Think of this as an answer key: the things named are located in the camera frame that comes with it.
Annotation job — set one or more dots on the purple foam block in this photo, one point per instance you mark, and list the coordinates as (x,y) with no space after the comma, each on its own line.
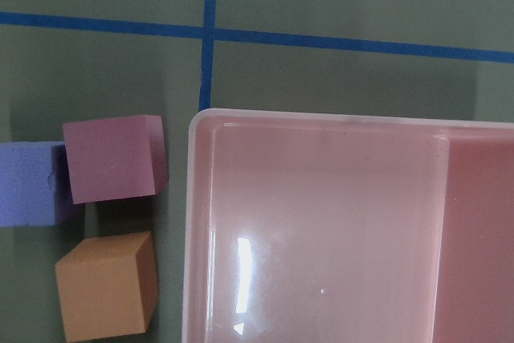
(35,185)

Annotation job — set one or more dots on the red foam block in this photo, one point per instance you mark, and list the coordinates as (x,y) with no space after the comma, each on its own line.
(116,158)

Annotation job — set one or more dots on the orange foam block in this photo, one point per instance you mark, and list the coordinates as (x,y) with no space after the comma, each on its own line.
(108,287)

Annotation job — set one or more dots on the pink plastic bin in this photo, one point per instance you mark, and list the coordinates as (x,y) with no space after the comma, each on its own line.
(308,227)

